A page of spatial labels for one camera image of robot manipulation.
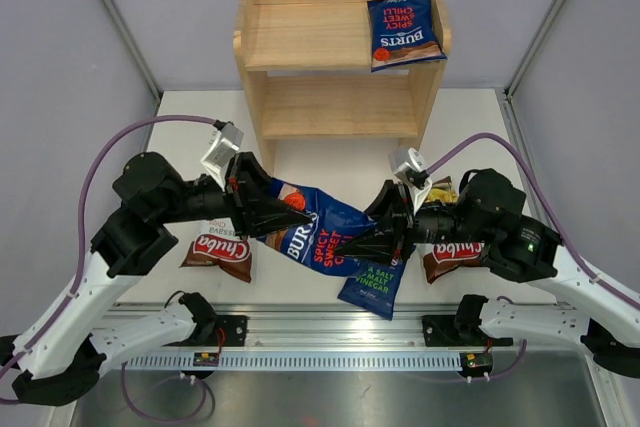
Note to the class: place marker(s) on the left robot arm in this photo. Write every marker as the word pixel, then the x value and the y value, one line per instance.
pixel 62 356

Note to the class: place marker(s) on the small blue Burts chilli bag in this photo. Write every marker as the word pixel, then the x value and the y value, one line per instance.
pixel 333 223

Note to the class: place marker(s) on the Burts sea salt vinegar bag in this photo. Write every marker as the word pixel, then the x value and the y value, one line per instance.
pixel 375 289

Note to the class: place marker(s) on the right Chuba cassava chips bag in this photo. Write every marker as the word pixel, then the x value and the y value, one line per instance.
pixel 441 259

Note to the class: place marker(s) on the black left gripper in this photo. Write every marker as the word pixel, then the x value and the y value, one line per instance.
pixel 256 213

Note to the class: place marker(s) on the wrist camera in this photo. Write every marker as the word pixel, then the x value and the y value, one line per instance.
pixel 408 166
pixel 225 145

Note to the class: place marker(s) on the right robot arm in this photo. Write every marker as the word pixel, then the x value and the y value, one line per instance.
pixel 602 320

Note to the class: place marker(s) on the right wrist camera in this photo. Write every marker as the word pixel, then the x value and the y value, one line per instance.
pixel 408 166

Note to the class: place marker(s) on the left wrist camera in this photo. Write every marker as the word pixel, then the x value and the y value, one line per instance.
pixel 225 145

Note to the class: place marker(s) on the wooden two-tier shelf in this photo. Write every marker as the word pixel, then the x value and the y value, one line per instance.
pixel 305 67

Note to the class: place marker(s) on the white slotted cable duct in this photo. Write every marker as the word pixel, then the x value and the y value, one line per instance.
pixel 420 361

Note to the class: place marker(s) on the left Chuba cassava chips bag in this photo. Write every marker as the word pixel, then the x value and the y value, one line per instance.
pixel 216 244

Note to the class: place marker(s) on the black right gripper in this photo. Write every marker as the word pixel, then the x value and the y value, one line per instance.
pixel 392 203

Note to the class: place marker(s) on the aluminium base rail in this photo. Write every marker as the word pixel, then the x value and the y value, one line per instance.
pixel 340 327

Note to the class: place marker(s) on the large blue Burts chilli bag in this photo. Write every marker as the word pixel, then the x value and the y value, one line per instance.
pixel 402 33

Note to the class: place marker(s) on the chuba cassava chips bag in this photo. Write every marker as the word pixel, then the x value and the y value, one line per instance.
pixel 216 244
pixel 441 259

